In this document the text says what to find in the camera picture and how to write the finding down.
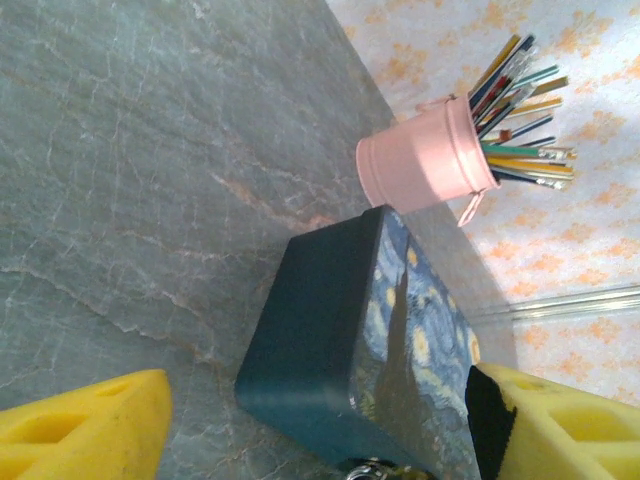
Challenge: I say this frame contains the pink metal bucket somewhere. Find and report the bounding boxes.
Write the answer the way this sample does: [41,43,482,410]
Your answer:
[355,93,503,229]

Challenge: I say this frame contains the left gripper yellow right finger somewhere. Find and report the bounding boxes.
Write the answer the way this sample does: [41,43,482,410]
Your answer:
[464,362,640,480]

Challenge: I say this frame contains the yellow pencil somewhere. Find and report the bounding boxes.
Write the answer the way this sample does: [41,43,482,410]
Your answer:
[504,96,565,118]
[486,156,576,178]

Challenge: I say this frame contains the green pencil silver ferrule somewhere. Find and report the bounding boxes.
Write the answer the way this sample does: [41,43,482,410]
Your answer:
[480,143,579,163]

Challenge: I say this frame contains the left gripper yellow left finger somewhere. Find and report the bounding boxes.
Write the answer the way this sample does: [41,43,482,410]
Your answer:
[0,368,174,480]

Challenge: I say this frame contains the starry night tin box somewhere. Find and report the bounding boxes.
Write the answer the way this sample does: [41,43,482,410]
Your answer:
[234,204,484,480]

